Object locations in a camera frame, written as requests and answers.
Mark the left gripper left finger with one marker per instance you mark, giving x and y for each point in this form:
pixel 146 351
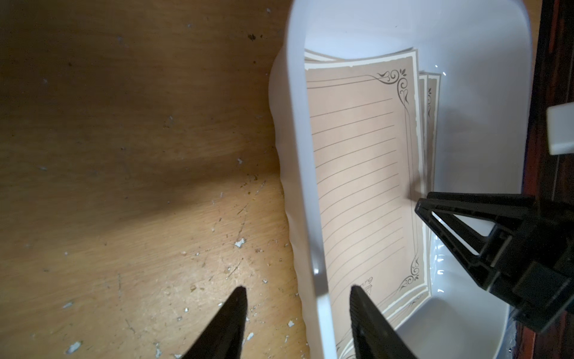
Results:
pixel 223 336

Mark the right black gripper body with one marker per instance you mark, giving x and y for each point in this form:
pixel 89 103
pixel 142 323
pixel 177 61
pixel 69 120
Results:
pixel 534 265

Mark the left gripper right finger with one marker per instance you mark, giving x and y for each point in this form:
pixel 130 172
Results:
pixel 373 336

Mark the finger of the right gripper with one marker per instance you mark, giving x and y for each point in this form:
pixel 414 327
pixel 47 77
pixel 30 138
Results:
pixel 476 228

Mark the stationery paper in tray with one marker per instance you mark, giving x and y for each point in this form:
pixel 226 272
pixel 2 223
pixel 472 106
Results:
pixel 432 125

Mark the white plastic storage tray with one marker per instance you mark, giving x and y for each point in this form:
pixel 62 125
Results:
pixel 376 104

